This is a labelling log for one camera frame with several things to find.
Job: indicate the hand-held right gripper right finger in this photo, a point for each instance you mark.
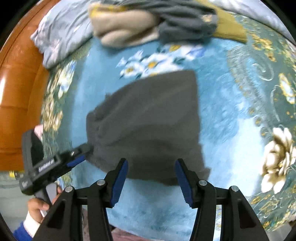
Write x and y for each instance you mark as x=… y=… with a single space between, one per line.
x=183 y=183

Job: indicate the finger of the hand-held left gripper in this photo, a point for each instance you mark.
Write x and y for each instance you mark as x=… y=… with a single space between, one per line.
x=77 y=158

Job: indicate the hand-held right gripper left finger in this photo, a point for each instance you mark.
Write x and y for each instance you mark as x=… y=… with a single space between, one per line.
x=120 y=183

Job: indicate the dark grey garment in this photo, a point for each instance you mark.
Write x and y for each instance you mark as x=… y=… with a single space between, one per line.
x=148 y=120

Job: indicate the person's left forearm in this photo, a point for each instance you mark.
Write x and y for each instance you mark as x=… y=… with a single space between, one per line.
x=25 y=229

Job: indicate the person's left hand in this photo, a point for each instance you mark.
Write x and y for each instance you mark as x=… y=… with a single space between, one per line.
x=37 y=207

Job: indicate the wooden bed headboard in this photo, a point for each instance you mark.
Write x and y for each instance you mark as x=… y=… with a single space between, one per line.
x=18 y=92

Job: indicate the teal floral blanket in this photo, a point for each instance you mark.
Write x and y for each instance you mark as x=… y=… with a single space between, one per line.
x=231 y=120

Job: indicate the light blue floral quilt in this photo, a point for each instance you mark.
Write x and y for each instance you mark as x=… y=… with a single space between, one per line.
x=64 y=27

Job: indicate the cream fuzzy sweater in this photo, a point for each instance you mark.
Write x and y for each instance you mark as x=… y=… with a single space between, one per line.
x=124 y=27

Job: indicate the grey-blue garment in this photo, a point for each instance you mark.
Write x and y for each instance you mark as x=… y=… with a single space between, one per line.
x=182 y=25

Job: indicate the mustard garment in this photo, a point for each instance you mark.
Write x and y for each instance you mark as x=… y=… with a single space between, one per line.
x=229 y=27

